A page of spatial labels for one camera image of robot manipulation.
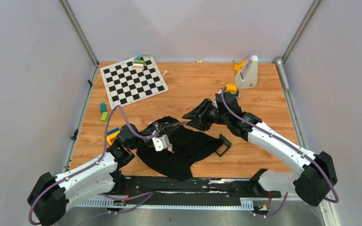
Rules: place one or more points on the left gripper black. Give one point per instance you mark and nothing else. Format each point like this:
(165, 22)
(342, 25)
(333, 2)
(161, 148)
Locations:
(165, 128)

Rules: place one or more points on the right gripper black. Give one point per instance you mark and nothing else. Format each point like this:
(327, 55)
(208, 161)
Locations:
(201, 110)

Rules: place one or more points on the black printed t-shirt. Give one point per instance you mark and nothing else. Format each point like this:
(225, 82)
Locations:
(188, 147)

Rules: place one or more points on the black square frame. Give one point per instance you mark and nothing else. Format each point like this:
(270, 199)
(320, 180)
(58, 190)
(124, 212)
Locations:
(226, 145)

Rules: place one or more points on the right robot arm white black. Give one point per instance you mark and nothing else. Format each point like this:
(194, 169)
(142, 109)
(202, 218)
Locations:
(281, 149)

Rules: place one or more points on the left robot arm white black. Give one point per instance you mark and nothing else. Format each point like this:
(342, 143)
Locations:
(52, 196)

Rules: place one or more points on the toy car with yellow block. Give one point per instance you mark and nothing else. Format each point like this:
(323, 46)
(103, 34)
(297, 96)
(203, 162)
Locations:
(232, 89)

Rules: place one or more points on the yellow triangular plastic tool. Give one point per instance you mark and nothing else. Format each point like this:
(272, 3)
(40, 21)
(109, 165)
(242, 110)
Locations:
(112, 137)

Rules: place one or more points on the black white chessboard mat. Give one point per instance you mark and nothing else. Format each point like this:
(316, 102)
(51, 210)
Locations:
(125, 85)

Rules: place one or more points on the white angled plastic stand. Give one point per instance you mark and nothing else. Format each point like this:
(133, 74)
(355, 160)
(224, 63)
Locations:
(247, 77)

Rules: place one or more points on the green toy block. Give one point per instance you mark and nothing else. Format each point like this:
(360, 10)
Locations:
(104, 116)

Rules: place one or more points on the orange plastic piece behind stand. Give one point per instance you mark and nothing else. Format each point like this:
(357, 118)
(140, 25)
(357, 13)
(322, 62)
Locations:
(239, 65)

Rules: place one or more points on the teal toy block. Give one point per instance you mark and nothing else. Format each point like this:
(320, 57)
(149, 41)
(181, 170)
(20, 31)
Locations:
(102, 107)

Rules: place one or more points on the stacked coloured toy blocks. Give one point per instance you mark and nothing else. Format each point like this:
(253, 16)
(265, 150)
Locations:
(138, 63)

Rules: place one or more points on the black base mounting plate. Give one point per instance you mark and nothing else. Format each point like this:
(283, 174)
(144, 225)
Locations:
(192, 192)

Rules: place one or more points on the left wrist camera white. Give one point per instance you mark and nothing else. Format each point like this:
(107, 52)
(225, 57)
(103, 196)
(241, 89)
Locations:
(162, 143)

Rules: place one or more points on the aluminium rail frame front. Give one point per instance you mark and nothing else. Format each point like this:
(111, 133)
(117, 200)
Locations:
(123, 203)

